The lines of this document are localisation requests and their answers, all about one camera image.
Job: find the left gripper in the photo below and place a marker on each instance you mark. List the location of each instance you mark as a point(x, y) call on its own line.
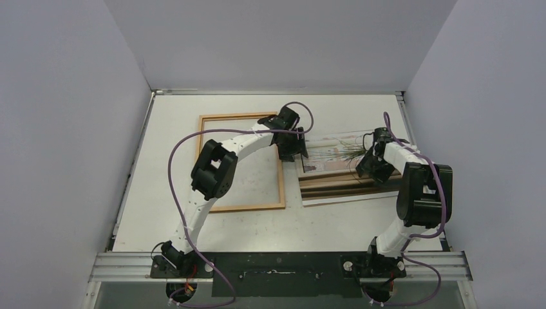
point(297, 149)

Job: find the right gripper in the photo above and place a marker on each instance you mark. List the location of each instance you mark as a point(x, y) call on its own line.
point(371, 166)

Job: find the photo print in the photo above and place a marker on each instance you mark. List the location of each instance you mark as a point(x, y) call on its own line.
point(328, 174)

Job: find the wooden picture frame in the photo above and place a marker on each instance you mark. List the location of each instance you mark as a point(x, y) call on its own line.
point(258, 181)

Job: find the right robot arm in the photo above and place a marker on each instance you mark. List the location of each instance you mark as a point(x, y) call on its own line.
point(424, 200)

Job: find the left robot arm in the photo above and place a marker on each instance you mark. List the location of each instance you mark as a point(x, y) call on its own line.
point(211, 178)

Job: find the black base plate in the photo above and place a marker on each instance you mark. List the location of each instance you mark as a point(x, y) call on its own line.
point(285, 274)

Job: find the aluminium rail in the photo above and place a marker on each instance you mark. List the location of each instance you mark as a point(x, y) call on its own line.
point(137, 267)

